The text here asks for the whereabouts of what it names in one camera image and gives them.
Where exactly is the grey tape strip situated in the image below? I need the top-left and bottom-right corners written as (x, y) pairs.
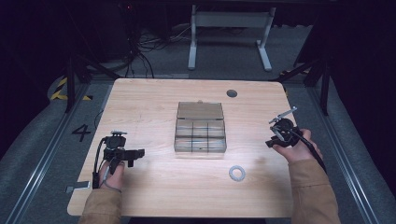
top-left (64, 180), bottom-right (92, 194)

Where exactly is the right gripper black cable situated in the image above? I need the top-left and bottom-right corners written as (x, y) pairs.
top-left (291, 128), bottom-right (328, 174)

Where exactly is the metal floor rail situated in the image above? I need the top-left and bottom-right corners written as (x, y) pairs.
top-left (305, 86), bottom-right (380, 224)
top-left (5, 83), bottom-right (92, 224)

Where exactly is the thin black cable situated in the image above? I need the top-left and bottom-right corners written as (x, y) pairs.
top-left (93, 108), bottom-right (106, 131)

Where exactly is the yellow black hazard tape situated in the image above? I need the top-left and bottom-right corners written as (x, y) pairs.
top-left (49, 77), bottom-right (93, 102)

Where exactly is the black metal stand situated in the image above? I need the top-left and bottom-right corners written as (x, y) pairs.
top-left (268, 55), bottom-right (332, 117)
top-left (63, 51), bottom-right (123, 114)

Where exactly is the white metal desk frame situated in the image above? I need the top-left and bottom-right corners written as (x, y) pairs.
top-left (187, 4), bottom-right (277, 73)

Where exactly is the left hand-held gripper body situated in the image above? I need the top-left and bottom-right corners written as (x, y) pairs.
top-left (102, 130), bottom-right (129, 163)

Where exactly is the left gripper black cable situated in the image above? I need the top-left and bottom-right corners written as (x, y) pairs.
top-left (92, 137), bottom-right (109, 190)

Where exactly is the clear plastic compartment box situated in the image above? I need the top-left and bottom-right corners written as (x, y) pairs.
top-left (173, 100), bottom-right (228, 154)

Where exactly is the person's right hand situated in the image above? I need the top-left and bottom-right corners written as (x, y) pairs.
top-left (272, 128), bottom-right (316, 164)

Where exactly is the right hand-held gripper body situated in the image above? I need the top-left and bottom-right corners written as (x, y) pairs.
top-left (268, 105), bottom-right (303, 148)

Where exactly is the tangle of black floor cables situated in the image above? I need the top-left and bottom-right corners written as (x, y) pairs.
top-left (123, 23), bottom-right (194, 79)

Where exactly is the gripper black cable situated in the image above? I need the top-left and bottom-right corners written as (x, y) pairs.
top-left (291, 128), bottom-right (328, 174)
top-left (92, 137), bottom-right (109, 190)

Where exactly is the person's left hand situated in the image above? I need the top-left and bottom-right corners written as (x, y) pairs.
top-left (98, 158), bottom-right (126, 192)

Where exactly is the white spiral hair tie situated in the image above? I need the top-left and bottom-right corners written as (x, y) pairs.
top-left (228, 164), bottom-right (247, 183)

